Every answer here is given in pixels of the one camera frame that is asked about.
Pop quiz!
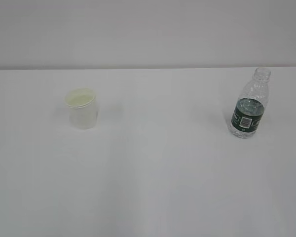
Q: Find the white paper cup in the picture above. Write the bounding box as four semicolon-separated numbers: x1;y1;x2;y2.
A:
65;87;98;129

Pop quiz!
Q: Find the clear plastic water bottle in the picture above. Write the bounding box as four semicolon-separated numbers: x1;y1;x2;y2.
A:
229;68;271;138

